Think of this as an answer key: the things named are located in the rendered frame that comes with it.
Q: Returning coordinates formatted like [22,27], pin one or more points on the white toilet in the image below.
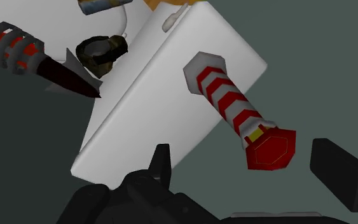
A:
[166,108]

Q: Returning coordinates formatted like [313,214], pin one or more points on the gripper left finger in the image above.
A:
[161,167]

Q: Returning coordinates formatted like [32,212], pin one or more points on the red white striped cylinder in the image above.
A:
[228,102]

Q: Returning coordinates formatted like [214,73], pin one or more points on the red grey spiral black-tipped tool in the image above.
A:
[11,49]

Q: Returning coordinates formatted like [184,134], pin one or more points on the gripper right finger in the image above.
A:
[340,173]

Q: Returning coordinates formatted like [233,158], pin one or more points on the blue grey flat object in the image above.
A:
[101,5]

